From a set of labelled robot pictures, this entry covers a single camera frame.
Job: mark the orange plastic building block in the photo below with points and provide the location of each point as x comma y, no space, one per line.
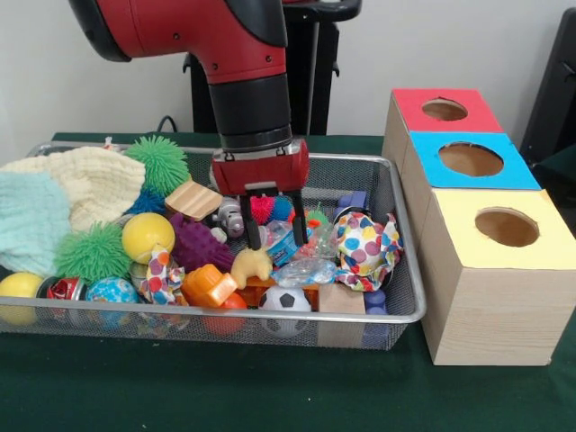
209,283

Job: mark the dark green table cloth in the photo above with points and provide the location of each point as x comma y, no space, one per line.
270,387

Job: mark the cream muslin cloth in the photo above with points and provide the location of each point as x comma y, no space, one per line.
99,180

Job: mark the purple spiky ball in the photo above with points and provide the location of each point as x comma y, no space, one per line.
200,247

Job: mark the black upright panel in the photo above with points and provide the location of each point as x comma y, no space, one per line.
555,90

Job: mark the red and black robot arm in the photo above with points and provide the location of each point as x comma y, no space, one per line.
202,36

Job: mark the mint green muslin cloth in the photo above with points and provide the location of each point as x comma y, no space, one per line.
27,220

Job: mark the striped light wooden block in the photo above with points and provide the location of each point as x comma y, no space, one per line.
191,200

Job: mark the crumpled colourful patterned paper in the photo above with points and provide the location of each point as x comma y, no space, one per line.
366,249

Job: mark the small black and white football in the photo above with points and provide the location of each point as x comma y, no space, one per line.
285,299

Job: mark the green spiky rubber ball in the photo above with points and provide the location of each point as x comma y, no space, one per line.
159,162
92,254

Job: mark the pale yellow plush toy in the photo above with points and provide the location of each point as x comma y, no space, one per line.
252,267

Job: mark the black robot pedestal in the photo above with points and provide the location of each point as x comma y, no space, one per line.
324,67

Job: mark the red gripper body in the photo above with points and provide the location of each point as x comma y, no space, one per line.
261,168

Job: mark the wooden box with three holes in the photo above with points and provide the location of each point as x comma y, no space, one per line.
495,315

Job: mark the yellow tennis-style ball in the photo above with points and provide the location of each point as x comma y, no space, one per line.
148,236

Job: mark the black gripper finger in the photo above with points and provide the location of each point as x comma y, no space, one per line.
252,220
299,220

